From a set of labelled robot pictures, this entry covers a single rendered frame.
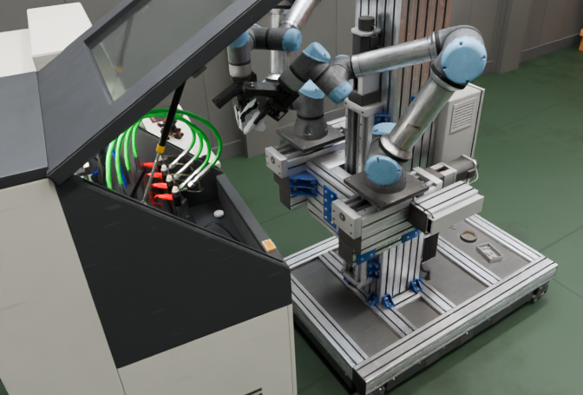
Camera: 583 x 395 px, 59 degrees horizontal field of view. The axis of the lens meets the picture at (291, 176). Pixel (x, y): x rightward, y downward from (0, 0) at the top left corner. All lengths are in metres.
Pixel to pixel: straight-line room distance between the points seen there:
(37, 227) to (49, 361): 0.44
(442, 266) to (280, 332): 1.24
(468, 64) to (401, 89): 0.53
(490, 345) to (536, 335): 0.25
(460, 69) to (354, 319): 1.41
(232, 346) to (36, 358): 0.59
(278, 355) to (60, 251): 0.89
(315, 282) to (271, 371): 0.82
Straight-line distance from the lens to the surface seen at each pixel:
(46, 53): 1.93
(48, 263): 1.43
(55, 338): 1.60
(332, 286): 2.69
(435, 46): 1.65
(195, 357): 1.79
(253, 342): 1.84
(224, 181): 2.13
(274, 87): 1.64
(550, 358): 2.87
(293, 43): 1.79
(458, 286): 2.77
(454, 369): 2.69
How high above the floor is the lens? 2.08
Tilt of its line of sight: 32 degrees down
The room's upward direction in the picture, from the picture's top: 3 degrees counter-clockwise
